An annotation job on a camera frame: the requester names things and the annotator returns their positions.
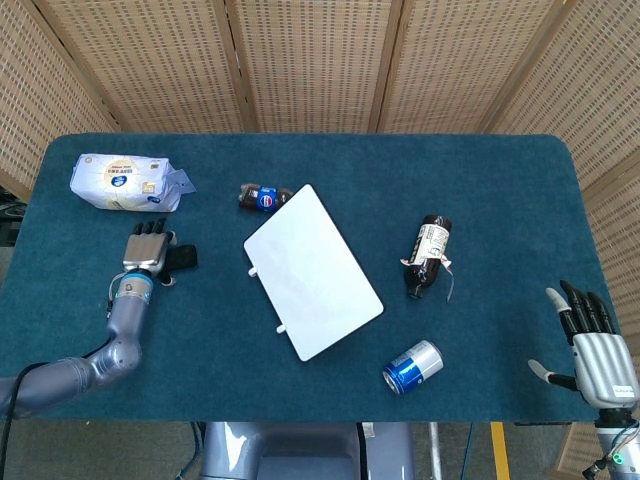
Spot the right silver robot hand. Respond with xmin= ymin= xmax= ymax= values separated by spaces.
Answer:
xmin=528 ymin=279 xmax=640 ymax=410

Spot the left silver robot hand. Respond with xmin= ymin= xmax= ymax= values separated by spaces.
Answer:
xmin=122 ymin=217 xmax=179 ymax=287

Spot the brown bottle with white label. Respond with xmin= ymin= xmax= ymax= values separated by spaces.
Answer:
xmin=403 ymin=214 xmax=454 ymax=300

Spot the white snack bag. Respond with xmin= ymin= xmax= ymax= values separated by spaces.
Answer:
xmin=69 ymin=152 xmax=197 ymax=214

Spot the small Pepsi cola bottle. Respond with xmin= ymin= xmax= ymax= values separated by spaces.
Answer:
xmin=238 ymin=182 xmax=294 ymax=215

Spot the woven wicker folding screen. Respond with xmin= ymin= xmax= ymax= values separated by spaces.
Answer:
xmin=0 ymin=0 xmax=640 ymax=480

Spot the teal felt table cover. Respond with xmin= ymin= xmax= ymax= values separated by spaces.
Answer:
xmin=0 ymin=132 xmax=621 ymax=424

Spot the white plastic board stand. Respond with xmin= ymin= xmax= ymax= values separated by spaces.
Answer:
xmin=247 ymin=266 xmax=288 ymax=335

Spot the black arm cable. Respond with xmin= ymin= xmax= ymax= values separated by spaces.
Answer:
xmin=0 ymin=367 xmax=39 ymax=480

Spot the blue and silver can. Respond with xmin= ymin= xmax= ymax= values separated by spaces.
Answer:
xmin=382 ymin=339 xmax=445 ymax=397

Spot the black whiteboard eraser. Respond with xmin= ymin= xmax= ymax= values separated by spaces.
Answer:
xmin=167 ymin=243 xmax=199 ymax=274

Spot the silver metal table leg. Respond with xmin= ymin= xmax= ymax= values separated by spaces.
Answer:
xmin=428 ymin=422 xmax=444 ymax=480

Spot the grey robot torso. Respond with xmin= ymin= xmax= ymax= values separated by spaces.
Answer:
xmin=199 ymin=422 xmax=416 ymax=480

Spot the dark glass bottle with label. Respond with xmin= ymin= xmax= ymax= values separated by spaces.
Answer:
xmin=399 ymin=252 xmax=455 ymax=304

